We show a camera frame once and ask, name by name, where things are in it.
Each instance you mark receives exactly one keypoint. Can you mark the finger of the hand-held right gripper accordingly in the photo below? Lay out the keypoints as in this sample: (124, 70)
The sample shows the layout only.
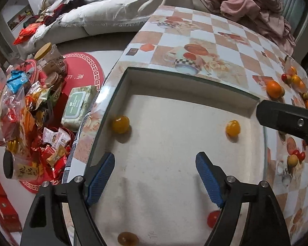
(282, 116)

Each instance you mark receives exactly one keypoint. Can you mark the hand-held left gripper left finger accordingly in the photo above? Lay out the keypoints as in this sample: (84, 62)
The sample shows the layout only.
(100, 179)

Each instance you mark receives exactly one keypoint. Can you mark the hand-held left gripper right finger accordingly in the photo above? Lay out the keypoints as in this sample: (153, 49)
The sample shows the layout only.
(210, 179)

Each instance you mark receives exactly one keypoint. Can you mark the red cherry tomato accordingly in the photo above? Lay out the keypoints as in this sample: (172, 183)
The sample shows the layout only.
(212, 219)

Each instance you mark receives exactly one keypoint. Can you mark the yellow cherry tomato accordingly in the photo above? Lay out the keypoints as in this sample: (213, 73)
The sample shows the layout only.
(121, 124)
(233, 128)

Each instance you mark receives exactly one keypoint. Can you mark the white rectangular tray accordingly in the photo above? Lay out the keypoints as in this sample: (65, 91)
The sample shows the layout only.
(169, 143)

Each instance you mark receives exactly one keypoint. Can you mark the brown-orange small fruit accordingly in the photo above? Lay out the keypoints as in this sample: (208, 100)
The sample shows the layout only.
(128, 238)

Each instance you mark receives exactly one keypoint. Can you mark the orange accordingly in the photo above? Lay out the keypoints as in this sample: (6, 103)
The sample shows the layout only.
(274, 89)

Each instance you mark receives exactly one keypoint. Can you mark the small green-brown fruit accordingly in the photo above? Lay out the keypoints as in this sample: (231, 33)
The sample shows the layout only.
(306, 96)

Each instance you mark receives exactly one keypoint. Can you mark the small yellow-orange fruit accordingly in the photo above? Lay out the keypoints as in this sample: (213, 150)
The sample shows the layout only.
(296, 80)

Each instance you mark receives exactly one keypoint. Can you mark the small red tomato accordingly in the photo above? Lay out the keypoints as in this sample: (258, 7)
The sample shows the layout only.
(285, 77)

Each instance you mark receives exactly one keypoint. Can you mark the green wet wipes pack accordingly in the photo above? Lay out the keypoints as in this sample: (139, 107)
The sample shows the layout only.
(78, 106)

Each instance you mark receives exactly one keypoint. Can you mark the black-lidded yellow label jar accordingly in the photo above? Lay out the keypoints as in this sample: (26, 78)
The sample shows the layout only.
(20, 167)

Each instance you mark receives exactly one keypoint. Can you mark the pile of snack packets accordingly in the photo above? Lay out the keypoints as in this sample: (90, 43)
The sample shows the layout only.
(28, 123)

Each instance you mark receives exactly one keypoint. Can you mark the stack of red gift boxes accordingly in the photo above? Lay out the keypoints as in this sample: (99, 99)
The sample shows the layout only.
(1, 199)

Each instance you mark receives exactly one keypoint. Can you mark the small jar with wooden lid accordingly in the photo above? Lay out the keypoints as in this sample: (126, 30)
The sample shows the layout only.
(54, 82)

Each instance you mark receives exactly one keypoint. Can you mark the red round patterned mat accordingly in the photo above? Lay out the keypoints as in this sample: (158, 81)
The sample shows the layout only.
(84, 69)

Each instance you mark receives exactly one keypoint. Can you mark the checkered fruit-print tablecloth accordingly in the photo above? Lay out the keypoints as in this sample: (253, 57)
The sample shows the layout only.
(195, 41)

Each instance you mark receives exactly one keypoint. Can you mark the pile of pink clothes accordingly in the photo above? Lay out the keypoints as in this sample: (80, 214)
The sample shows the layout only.
(246, 2)

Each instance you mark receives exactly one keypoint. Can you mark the blue snack bag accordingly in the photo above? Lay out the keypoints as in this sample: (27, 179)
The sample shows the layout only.
(17, 80)

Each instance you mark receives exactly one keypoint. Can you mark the clear jar with wooden lid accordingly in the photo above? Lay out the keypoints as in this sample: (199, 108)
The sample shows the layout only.
(50, 59)

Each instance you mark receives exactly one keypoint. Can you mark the white covered sofa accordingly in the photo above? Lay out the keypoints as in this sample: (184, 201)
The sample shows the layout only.
(110, 18)

